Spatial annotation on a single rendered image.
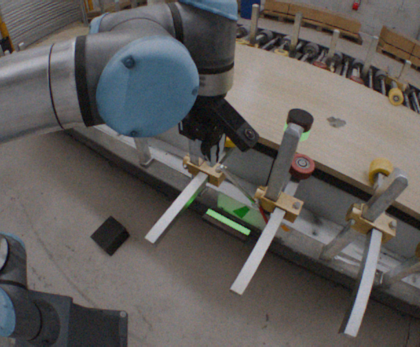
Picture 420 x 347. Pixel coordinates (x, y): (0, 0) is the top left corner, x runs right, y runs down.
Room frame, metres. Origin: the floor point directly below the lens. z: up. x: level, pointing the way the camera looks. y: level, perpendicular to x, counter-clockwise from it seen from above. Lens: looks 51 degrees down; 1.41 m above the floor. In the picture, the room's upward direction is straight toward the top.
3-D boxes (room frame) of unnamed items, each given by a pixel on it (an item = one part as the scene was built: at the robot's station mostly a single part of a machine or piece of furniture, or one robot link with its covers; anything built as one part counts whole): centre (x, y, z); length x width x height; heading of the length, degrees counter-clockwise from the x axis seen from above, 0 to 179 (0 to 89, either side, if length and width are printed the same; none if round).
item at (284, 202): (0.35, -0.19, 0.85); 0.14 x 0.06 x 0.05; 58
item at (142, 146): (0.63, 0.26, 0.93); 0.05 x 0.05 x 0.45; 58
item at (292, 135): (0.36, -0.17, 0.87); 0.04 x 0.04 x 0.48; 58
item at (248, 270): (0.29, -0.17, 0.84); 0.43 x 0.03 x 0.04; 148
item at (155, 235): (0.42, 0.04, 0.84); 0.44 x 0.03 x 0.04; 148
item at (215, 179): (0.48, 0.02, 0.84); 0.14 x 0.06 x 0.05; 58
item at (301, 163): (0.45, -0.28, 0.85); 0.08 x 0.08 x 0.11
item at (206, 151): (0.35, 0.00, 1.07); 0.05 x 0.02 x 0.09; 148
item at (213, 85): (0.38, 0.01, 1.21); 0.10 x 0.09 x 0.05; 148
